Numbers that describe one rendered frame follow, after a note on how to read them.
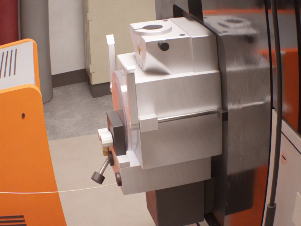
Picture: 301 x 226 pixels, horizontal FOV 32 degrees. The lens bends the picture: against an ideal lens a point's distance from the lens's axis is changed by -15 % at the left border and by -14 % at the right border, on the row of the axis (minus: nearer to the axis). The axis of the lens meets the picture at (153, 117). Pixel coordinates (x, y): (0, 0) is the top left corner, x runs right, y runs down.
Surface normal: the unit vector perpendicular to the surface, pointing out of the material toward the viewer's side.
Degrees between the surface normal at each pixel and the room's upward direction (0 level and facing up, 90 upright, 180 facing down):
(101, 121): 0
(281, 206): 90
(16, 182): 90
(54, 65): 90
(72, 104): 0
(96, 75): 90
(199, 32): 0
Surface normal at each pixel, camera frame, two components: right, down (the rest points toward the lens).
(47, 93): 0.78, 0.21
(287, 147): -0.97, 0.15
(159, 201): 0.24, 0.38
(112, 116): -0.07, -0.91
